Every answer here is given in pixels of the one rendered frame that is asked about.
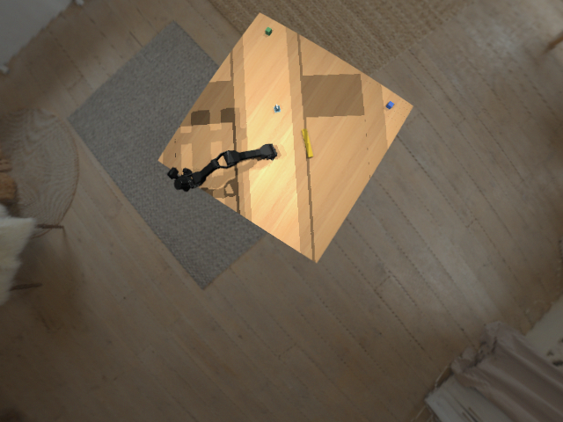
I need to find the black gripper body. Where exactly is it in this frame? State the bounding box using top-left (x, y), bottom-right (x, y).
top-left (167, 168), bottom-right (190, 192)

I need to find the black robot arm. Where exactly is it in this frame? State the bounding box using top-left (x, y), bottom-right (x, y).
top-left (174, 143), bottom-right (278, 190)

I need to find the yellow bar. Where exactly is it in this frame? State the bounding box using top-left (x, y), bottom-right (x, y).
top-left (302, 129), bottom-right (313, 158)

